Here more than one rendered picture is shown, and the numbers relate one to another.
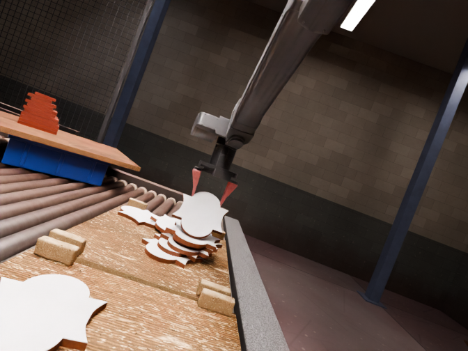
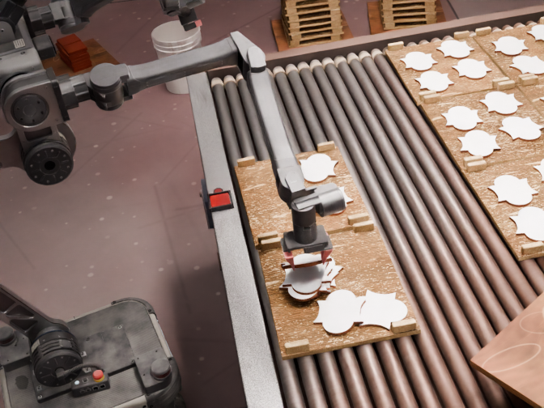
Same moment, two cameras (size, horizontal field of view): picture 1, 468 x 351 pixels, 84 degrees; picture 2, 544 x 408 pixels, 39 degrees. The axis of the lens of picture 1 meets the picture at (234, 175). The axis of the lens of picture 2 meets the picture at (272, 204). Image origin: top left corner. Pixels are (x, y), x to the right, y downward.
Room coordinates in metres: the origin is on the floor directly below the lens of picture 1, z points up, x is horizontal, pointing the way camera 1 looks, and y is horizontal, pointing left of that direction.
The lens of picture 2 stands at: (2.10, -0.03, 2.38)
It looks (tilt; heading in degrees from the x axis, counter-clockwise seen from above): 38 degrees down; 180
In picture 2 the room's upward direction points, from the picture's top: 8 degrees counter-clockwise
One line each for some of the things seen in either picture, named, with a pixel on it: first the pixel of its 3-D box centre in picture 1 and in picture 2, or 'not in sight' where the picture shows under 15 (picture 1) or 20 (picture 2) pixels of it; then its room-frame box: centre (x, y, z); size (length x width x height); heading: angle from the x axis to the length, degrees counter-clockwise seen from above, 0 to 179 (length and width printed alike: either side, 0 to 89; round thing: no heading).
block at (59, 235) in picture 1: (66, 241); (363, 226); (0.44, 0.23, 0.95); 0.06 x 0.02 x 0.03; 94
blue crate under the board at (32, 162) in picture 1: (59, 155); not in sight; (1.03, 0.67, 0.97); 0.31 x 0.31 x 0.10; 37
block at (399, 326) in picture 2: (137, 205); (403, 325); (0.83, 0.26, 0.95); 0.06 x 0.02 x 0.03; 94
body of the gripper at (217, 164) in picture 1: (221, 160); (304, 231); (0.69, 0.05, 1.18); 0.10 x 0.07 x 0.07; 95
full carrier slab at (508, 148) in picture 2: not in sight; (490, 122); (0.00, 0.73, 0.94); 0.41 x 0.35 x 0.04; 4
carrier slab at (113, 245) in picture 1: (161, 244); (333, 287); (0.65, 0.11, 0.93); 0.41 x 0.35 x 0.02; 4
